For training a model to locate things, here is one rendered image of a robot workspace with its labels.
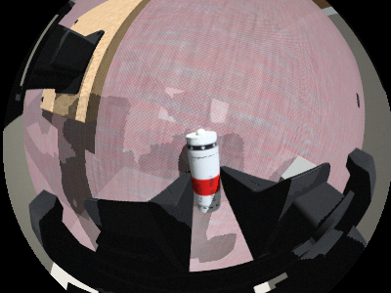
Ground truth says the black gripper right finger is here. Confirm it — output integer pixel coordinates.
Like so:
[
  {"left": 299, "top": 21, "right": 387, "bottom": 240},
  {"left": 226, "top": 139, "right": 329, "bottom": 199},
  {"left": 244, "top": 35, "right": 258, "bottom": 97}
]
[{"left": 220, "top": 163, "right": 331, "bottom": 260}]

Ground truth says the white battery holder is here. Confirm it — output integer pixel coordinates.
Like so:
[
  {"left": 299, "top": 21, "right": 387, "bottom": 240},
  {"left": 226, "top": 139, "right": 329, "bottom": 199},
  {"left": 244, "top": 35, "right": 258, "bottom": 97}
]
[{"left": 282, "top": 155, "right": 317, "bottom": 181}]

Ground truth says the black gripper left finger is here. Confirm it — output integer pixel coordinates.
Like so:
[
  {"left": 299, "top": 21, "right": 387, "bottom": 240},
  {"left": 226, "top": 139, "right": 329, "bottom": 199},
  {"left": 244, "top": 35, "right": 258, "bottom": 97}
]
[{"left": 83, "top": 171, "right": 194, "bottom": 272}]

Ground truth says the white battery with red band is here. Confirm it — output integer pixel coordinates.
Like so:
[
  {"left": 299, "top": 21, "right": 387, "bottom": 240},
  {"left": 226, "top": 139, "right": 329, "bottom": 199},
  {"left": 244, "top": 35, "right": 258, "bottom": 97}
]
[{"left": 185, "top": 130, "right": 222, "bottom": 213}]

